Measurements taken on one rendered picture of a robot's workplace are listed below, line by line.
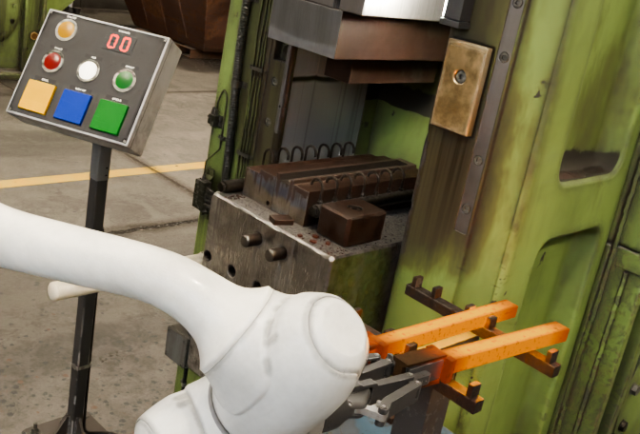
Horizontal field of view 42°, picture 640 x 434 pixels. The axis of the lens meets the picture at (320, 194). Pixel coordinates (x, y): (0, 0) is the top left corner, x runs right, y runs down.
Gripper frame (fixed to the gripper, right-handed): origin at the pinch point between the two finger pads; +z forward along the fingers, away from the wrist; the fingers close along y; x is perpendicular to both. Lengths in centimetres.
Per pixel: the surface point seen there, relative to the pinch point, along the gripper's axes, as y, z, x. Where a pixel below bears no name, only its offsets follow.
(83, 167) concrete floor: -343, 131, -97
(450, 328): -10.7, 20.9, -3.5
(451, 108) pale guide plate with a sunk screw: -38, 44, 25
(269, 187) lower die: -71, 30, -2
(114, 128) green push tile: -106, 12, 0
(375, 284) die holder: -45, 42, -15
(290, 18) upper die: -73, 29, 34
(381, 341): -11.1, 5.0, -2.7
